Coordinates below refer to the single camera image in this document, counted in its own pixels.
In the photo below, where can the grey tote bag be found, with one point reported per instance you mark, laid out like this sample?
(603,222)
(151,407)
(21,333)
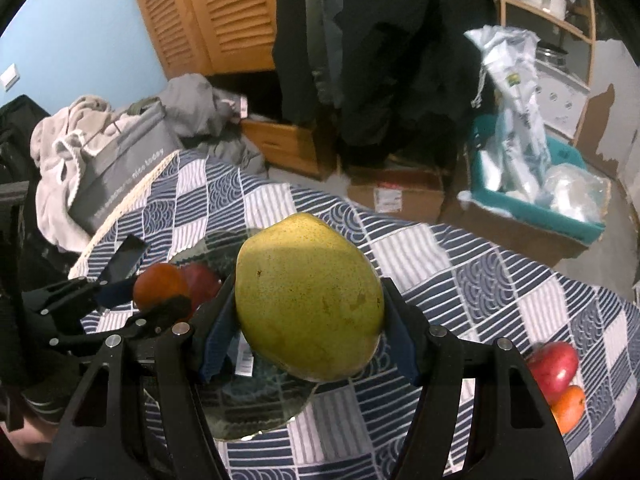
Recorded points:
(139,147)

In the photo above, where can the beige clothing pile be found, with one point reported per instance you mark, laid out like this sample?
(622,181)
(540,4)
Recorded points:
(61,147)

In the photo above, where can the brown cardboard box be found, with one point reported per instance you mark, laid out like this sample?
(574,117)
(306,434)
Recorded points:
(427,195)

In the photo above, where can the clear plastic bag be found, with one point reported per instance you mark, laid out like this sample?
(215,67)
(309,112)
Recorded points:
(576,193)

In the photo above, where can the wooden drawer box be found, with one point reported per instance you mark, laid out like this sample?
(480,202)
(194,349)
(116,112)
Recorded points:
(301,150)

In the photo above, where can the person's left hand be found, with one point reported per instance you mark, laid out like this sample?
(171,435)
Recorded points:
(33,441)

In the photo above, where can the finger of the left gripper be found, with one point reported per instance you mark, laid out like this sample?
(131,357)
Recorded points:
(124,261)
(120,292)

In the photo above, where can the dark glass bowl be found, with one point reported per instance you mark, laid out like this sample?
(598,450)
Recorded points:
(237,406)

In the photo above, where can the large orange fruit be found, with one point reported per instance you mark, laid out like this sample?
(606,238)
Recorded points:
(568,408)

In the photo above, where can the orange in bowl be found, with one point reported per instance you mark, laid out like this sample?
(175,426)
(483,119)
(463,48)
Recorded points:
(157,284)

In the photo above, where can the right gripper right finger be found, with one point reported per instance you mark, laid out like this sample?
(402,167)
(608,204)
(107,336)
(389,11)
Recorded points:
(513,433)

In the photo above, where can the wooden shelf rack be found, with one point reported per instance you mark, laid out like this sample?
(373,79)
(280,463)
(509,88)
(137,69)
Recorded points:
(568,24)

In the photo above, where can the grey clothing pile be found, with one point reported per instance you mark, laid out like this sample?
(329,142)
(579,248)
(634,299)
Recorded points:
(208,119)

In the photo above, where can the teal plastic bin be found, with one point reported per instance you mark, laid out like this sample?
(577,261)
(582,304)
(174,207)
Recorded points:
(536,212)

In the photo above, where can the red apple in bowl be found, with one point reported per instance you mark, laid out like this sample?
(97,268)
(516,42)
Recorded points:
(204,284)

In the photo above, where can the red apple on bed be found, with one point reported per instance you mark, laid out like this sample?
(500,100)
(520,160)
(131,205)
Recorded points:
(553,366)

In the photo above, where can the black hanging coat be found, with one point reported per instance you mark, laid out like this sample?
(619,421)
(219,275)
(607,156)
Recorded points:
(400,75)

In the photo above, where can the large green pomelo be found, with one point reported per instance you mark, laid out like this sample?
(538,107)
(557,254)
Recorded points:
(308,300)

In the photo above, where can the wooden louvered wardrobe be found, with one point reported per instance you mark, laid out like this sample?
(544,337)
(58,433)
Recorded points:
(211,37)

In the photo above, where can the white patterned cabinet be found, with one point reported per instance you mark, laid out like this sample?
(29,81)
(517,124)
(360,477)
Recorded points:
(561,98)

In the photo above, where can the white printed plastic bag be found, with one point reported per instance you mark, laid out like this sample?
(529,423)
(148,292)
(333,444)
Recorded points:
(517,155)

